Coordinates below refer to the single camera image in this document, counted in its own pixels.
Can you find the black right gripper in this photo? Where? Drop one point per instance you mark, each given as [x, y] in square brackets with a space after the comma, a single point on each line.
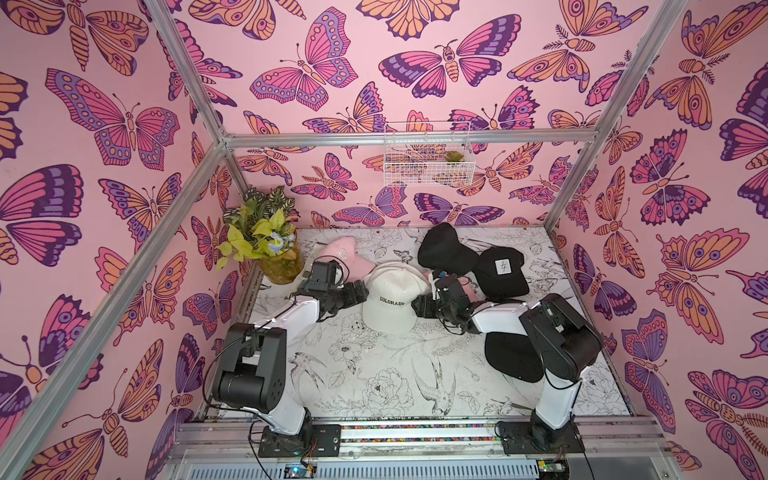
[437, 302]

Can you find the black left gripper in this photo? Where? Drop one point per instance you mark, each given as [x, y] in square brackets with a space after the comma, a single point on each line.
[360, 297]

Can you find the white Colorado cap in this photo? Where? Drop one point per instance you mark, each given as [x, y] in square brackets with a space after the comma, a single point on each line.
[392, 287]

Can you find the pink cap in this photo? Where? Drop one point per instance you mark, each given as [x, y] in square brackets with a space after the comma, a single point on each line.
[468, 284]
[344, 251]

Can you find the plain black cap back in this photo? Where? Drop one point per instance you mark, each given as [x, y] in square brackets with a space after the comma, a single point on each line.
[441, 250]

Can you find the plain black cap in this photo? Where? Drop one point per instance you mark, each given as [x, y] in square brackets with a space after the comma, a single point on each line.
[441, 250]
[513, 355]

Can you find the black cap with white patch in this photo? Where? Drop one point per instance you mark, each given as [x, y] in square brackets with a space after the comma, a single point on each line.
[499, 274]

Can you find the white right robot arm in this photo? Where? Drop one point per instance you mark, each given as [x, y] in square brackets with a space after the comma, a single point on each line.
[548, 341]

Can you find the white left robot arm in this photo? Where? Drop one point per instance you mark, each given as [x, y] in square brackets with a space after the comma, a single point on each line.
[251, 371]

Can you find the plain black cap front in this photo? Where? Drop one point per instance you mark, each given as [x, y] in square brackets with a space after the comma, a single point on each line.
[513, 355]

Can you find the potted green plant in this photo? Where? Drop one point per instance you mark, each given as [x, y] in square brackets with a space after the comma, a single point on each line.
[263, 229]

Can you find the small succulent in basket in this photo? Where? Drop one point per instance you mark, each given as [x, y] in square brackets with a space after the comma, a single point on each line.
[453, 156]

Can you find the aluminium horizontal back bar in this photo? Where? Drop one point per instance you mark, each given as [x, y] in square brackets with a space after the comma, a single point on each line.
[429, 137]

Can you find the aluminium left side bar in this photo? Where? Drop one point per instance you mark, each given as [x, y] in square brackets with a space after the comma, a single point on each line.
[37, 422]

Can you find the white wire basket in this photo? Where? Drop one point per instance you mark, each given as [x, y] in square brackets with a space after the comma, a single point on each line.
[424, 165]

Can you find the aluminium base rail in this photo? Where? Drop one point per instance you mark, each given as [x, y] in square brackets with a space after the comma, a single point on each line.
[617, 447]

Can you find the aluminium corner post left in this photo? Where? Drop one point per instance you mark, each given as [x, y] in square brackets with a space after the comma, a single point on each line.
[168, 31]

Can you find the aluminium corner post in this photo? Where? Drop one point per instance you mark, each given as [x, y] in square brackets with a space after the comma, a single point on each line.
[647, 50]
[168, 31]

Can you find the aluminium corner post right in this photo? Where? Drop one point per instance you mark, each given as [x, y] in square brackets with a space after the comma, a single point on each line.
[647, 50]

